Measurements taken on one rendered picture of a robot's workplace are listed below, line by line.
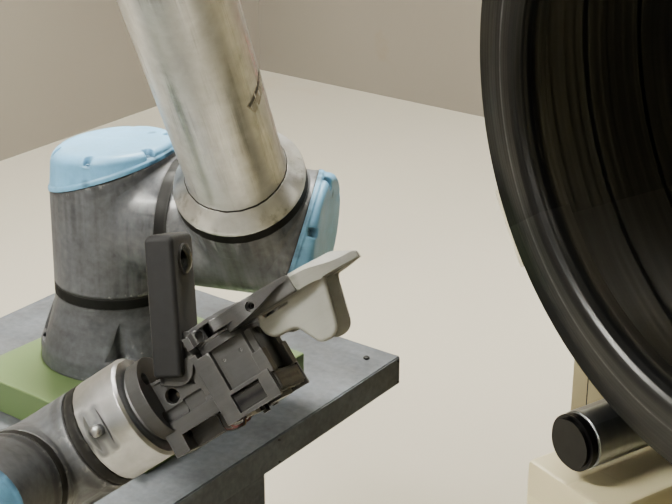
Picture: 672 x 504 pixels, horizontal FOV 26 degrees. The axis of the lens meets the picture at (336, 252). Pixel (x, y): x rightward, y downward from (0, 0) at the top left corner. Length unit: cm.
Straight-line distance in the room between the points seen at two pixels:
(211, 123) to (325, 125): 322
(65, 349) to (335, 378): 33
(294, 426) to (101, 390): 57
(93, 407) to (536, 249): 38
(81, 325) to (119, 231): 13
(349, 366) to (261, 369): 72
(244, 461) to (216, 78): 47
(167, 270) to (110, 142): 58
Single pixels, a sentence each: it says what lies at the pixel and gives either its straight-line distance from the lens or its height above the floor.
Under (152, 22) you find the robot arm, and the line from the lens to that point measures 135.
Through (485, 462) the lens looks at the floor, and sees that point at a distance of 281.
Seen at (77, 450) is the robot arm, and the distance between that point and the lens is 119.
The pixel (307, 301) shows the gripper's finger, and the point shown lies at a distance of 112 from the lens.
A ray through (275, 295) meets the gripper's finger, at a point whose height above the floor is 98.
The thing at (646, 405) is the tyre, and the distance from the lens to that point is 101.
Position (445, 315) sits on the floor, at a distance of 337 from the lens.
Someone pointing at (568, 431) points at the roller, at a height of 91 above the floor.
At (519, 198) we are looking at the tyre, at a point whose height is 108.
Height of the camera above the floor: 145
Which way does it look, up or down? 23 degrees down
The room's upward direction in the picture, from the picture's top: straight up
